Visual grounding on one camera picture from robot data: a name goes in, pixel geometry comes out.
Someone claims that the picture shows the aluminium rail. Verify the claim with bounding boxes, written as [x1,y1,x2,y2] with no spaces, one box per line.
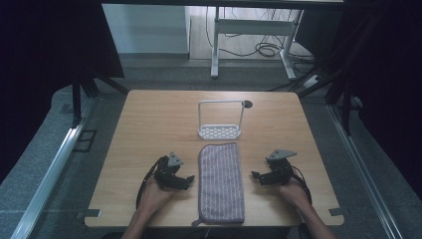
[9,99,96,239]
[325,103,404,239]

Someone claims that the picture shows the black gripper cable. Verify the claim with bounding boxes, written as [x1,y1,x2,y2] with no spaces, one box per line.
[289,164,314,204]
[135,155,168,210]

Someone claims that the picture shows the white power strip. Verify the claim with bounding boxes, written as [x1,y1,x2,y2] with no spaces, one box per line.
[303,74,323,90]

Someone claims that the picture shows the white wire rack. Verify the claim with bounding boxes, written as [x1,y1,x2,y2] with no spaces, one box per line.
[197,100,246,140]

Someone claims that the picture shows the dark curtain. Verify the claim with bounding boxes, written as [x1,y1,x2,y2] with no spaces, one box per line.
[295,0,422,192]
[0,0,125,185]

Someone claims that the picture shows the purple striped cloth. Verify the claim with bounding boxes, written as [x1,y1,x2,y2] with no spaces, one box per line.
[191,141,247,228]

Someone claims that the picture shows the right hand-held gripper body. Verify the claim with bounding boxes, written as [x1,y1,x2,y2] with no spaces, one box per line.
[265,148,299,186]

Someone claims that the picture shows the white desk frame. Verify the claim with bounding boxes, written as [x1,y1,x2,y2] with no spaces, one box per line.
[210,6,305,81]

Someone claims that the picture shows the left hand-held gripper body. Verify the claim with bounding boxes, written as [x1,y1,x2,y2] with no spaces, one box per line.
[154,151,184,191]

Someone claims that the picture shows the black floor cables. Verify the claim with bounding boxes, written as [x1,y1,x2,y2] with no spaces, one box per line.
[204,7,317,93]

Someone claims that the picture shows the person's left hand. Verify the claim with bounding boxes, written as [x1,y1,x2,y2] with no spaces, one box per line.
[137,176,176,214]

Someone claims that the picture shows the person's right hand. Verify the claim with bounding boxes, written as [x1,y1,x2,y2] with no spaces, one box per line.
[277,180,314,212]

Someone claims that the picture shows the black metal stand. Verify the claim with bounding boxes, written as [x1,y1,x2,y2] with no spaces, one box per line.
[297,13,369,136]
[70,68,129,127]

